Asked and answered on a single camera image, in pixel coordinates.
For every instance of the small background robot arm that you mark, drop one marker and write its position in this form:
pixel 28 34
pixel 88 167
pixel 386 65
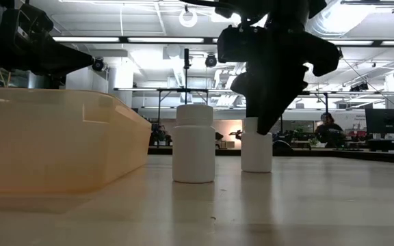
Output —
pixel 236 134

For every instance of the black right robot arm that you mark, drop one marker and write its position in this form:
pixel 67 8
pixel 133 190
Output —
pixel 286 13

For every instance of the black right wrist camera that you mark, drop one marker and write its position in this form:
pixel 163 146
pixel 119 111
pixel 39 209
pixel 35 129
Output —
pixel 234 44

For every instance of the black metal table frame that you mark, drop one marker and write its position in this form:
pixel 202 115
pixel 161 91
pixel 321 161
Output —
pixel 183 89
pixel 326 102

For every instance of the black computer monitor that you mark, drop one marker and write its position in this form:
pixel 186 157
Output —
pixel 385 123

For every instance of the round black ceiling camera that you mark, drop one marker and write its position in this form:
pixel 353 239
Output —
pixel 98 64
pixel 211 61

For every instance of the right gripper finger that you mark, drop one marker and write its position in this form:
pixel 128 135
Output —
pixel 252 102
pixel 279 95

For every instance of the large white pill bottle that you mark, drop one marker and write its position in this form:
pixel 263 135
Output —
pixel 193 150

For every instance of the black vertical pole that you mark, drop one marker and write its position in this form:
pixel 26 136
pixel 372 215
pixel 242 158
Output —
pixel 186 68

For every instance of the translucent orange plastic basket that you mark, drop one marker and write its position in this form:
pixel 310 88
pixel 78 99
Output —
pixel 63 153

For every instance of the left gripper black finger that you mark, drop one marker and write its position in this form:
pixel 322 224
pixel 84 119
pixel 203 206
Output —
pixel 70 58

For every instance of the dark background table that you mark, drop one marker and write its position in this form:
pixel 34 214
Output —
pixel 381 155

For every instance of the green potted plant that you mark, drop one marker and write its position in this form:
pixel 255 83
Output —
pixel 158 134

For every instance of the long ceiling light strip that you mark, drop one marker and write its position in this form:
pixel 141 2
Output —
pixel 163 40

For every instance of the person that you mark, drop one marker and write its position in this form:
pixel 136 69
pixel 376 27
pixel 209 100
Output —
pixel 327 129

